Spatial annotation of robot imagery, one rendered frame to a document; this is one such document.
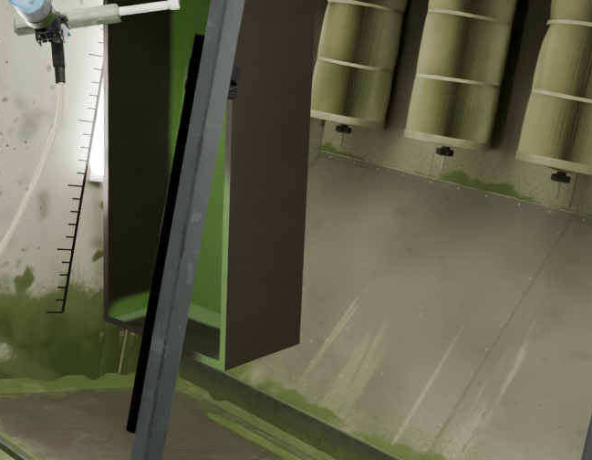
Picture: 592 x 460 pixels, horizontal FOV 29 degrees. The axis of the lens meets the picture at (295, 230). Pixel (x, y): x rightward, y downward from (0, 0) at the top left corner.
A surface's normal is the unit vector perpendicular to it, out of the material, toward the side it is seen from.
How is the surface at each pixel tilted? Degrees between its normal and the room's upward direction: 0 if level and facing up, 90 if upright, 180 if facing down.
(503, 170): 90
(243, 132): 90
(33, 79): 90
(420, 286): 57
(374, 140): 90
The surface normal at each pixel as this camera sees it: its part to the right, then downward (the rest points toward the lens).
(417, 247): -0.51, -0.57
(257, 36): 0.74, 0.22
